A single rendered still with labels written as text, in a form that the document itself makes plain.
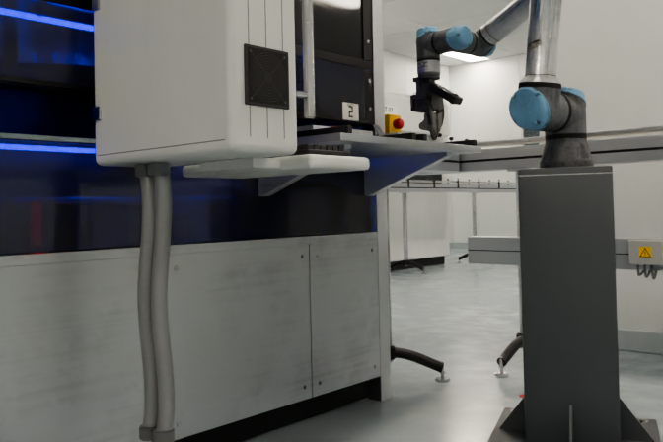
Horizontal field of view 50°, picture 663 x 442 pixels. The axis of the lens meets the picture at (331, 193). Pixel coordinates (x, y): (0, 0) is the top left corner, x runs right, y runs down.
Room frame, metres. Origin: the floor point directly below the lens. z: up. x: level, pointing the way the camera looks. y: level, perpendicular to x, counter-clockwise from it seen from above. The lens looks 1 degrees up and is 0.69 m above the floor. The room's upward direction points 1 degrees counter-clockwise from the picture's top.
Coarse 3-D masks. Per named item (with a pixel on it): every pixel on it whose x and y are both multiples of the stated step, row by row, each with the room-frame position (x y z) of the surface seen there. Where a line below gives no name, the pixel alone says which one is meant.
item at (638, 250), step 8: (632, 240) 2.67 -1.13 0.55; (640, 240) 2.66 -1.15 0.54; (648, 240) 2.65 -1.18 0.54; (656, 240) 2.63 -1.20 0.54; (632, 248) 2.66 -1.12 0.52; (640, 248) 2.64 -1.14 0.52; (648, 248) 2.62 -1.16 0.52; (656, 248) 2.60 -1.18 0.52; (632, 256) 2.66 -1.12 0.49; (640, 256) 2.64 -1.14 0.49; (648, 256) 2.62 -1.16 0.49; (656, 256) 2.60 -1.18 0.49; (648, 264) 2.62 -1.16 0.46; (656, 264) 2.60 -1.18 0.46
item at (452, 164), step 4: (440, 136) 3.03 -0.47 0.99; (452, 156) 3.12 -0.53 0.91; (456, 156) 3.14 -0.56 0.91; (444, 160) 3.07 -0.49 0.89; (448, 160) 3.09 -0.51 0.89; (452, 160) 3.11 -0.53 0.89; (456, 160) 3.14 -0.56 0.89; (436, 164) 3.02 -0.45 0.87; (440, 164) 3.04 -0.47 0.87; (444, 164) 3.07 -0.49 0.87; (448, 164) 3.09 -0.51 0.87; (452, 164) 3.11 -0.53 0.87; (456, 164) 3.14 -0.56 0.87; (428, 168) 2.97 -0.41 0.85; (432, 168) 3.00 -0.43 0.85; (436, 168) 3.02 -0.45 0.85; (440, 168) 3.04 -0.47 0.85; (444, 168) 3.07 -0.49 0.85; (448, 168) 3.09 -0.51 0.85; (452, 168) 3.11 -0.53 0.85; (456, 168) 3.14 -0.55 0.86; (424, 172) 3.16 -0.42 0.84; (428, 172) 3.17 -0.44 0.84; (432, 172) 3.18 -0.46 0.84; (436, 172) 3.19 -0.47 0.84; (440, 172) 3.20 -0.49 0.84; (444, 172) 3.21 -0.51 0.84
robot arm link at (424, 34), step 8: (416, 32) 2.29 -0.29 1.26; (424, 32) 2.26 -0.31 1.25; (432, 32) 2.26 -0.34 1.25; (416, 40) 2.29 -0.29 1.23; (424, 40) 2.26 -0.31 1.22; (416, 48) 2.30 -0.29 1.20; (424, 48) 2.26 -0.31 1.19; (432, 48) 2.25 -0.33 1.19; (416, 56) 2.30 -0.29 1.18; (424, 56) 2.27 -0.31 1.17; (432, 56) 2.26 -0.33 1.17
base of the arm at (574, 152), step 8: (552, 136) 2.04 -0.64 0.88; (560, 136) 2.03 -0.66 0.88; (568, 136) 2.02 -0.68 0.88; (576, 136) 2.02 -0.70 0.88; (584, 136) 2.03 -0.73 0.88; (552, 144) 2.04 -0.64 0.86; (560, 144) 2.02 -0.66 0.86; (568, 144) 2.02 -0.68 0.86; (576, 144) 2.01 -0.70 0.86; (584, 144) 2.03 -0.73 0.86; (544, 152) 2.07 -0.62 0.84; (552, 152) 2.03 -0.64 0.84; (560, 152) 2.02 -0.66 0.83; (568, 152) 2.01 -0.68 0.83; (576, 152) 2.01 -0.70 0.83; (584, 152) 2.02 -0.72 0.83; (544, 160) 2.06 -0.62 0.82; (552, 160) 2.02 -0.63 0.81; (560, 160) 2.01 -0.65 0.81; (568, 160) 2.00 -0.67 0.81; (576, 160) 2.00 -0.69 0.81; (584, 160) 2.01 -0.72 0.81; (592, 160) 2.03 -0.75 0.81
